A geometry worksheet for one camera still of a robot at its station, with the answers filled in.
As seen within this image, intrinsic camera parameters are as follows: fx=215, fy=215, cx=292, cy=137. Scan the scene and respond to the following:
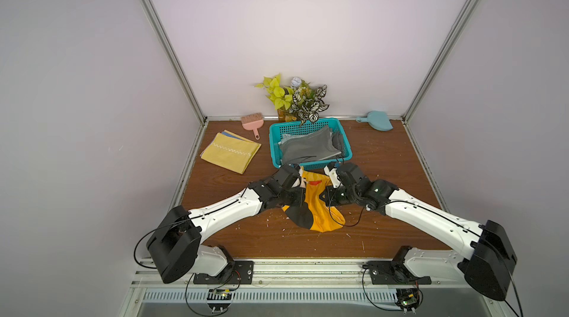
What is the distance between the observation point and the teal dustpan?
1197mm

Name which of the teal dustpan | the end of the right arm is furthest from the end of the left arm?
the teal dustpan

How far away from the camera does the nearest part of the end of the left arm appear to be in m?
0.60
